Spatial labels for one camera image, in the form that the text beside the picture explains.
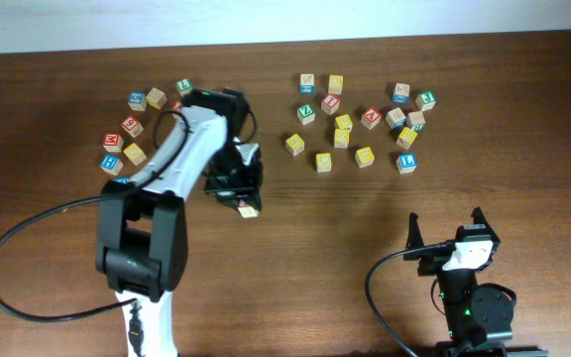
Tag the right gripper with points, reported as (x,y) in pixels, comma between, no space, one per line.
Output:
(432,263)

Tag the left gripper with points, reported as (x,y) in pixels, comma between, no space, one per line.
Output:
(250,184)

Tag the red i block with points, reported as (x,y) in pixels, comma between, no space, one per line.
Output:
(246,210)
(330,103)

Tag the yellow C block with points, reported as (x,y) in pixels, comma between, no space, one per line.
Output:
(323,162)

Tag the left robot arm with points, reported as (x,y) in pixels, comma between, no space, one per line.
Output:
(142,236)

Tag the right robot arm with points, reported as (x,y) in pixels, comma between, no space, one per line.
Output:
(479,316)

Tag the yellow block centre left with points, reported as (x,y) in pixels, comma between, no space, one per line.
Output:
(294,144)

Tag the blue L block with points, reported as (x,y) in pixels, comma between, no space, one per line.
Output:
(406,163)

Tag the green Z block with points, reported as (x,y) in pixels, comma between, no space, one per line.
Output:
(305,114)

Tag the red A block left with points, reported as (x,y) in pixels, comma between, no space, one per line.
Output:
(177,105)

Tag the red a block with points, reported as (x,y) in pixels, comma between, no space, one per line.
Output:
(371,118)
(177,105)

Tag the green sided wooden block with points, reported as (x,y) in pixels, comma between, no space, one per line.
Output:
(415,120)

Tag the yellow block centre lower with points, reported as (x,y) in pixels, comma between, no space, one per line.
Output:
(341,138)

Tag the yellow block far left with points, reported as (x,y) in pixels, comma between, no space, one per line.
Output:
(134,154)

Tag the blue sided wooden block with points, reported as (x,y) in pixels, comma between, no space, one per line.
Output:
(395,118)

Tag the green L block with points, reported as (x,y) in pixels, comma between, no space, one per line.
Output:
(184,87)

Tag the blue picture block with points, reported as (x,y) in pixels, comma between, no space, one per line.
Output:
(306,83)
(401,93)

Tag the yellow block centre upper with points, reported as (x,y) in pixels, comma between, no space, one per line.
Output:
(343,122)

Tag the green J block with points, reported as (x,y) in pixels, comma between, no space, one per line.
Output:
(425,100)

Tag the red 6 block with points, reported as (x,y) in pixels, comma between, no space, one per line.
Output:
(132,126)

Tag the plain wooden block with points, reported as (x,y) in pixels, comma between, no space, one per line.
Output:
(156,98)

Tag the red A block right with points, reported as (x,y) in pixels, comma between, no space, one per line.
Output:
(371,118)

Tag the blue H block upper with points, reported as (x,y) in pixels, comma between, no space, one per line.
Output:
(111,165)

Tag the red M block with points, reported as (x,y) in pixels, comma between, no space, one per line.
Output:
(113,143)

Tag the blue picture block right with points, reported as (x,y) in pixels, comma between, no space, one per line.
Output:
(401,93)

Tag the blue 5 block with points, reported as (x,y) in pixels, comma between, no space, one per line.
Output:
(137,101)

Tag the yellow block top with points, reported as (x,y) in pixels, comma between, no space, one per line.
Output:
(335,84)

